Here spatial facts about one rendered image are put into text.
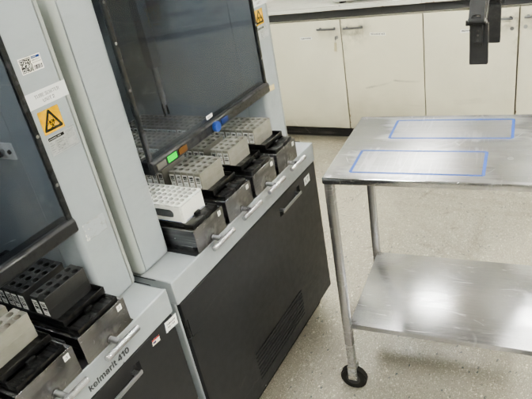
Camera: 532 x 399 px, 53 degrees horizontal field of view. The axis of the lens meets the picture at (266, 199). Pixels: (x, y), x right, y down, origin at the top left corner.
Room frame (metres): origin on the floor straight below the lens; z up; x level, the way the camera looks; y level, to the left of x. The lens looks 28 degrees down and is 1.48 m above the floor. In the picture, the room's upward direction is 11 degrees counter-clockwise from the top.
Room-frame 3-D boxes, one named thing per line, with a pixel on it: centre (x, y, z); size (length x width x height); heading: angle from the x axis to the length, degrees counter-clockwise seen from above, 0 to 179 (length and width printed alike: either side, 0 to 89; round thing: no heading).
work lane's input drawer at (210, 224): (1.42, 0.42, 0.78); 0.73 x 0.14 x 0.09; 56
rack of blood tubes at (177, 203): (1.34, 0.31, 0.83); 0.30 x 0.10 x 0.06; 56
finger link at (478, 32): (0.89, -0.40, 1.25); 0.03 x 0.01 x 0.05; 146
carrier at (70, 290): (0.96, 0.45, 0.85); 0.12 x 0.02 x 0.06; 147
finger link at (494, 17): (1.02, -0.48, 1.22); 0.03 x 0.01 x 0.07; 56
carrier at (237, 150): (1.54, 0.06, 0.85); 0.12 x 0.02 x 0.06; 146
